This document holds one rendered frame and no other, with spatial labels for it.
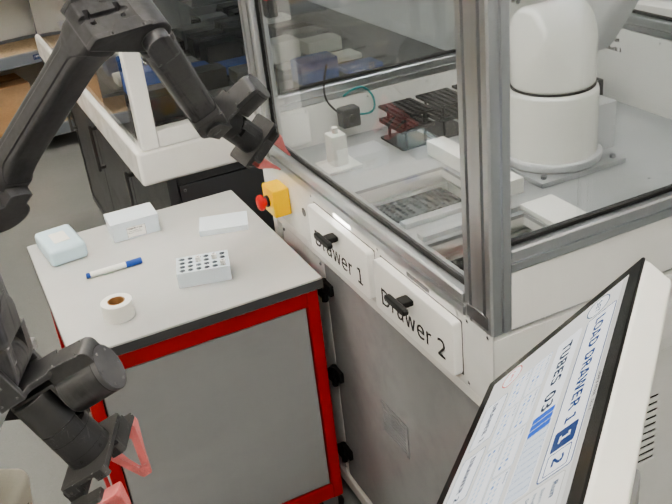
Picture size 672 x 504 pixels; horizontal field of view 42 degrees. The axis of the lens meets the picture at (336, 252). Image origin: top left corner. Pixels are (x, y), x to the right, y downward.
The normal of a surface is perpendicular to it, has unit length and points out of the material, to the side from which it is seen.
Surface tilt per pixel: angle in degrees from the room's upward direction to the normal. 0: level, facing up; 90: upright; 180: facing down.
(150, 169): 90
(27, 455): 0
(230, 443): 90
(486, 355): 90
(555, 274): 90
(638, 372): 40
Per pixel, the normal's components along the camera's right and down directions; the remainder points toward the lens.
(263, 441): 0.44, 0.38
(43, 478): -0.10, -0.88
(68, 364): 0.07, 0.48
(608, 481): 0.51, -0.60
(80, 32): -0.55, 0.18
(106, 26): 0.35, -0.48
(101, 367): 0.84, -0.51
